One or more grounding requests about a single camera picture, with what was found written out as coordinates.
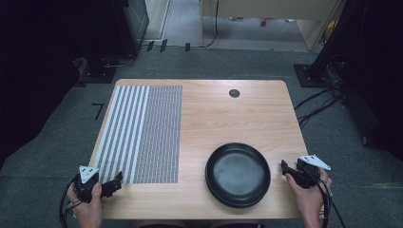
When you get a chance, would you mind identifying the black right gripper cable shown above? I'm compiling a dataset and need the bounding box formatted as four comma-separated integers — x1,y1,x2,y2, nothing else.
300,167,348,228

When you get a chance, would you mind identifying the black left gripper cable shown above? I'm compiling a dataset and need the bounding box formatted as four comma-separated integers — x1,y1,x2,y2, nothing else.
58,175,81,228

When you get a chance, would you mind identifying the striped grey white placemat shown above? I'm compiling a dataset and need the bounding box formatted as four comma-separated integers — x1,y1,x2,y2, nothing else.
93,85,183,184

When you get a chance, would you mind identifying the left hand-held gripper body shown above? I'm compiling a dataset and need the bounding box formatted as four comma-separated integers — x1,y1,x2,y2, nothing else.
74,164,100,204

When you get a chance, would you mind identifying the black hanging cable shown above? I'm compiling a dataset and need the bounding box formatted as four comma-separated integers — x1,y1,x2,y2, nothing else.
200,0,221,49

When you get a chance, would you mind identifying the light wooden desk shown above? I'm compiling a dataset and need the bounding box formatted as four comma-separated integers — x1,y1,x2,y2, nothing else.
199,0,347,52

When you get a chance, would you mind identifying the black floor cable bundle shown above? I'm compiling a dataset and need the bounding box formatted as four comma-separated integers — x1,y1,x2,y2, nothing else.
294,55,348,129

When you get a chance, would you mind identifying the dark curtain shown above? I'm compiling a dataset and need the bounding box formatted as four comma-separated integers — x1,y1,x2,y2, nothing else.
0,0,127,169
312,0,403,161

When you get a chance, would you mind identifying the person's left hand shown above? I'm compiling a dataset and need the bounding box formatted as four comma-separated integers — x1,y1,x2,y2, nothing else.
66,181,105,220

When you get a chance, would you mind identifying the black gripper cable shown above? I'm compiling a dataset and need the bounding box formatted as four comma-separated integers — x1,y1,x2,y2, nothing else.
58,175,81,228
300,167,348,228

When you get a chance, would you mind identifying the black stand base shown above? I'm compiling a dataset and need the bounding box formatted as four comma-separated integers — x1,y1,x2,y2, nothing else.
74,56,118,87
293,63,334,88

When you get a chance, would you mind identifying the yellow object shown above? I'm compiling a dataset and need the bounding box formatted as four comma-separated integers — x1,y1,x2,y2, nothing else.
322,19,338,44

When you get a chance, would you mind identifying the black round plate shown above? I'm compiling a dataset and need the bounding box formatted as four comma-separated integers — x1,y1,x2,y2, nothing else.
205,181,269,210
204,142,272,204

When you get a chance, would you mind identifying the person's right hand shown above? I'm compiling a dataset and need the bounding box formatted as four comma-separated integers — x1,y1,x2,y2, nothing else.
284,167,334,220

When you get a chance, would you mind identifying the dark equipment cabinet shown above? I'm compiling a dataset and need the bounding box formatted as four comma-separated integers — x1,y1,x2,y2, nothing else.
108,0,150,57

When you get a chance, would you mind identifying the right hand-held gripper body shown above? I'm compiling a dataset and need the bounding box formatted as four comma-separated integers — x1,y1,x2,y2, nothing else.
295,154,333,190

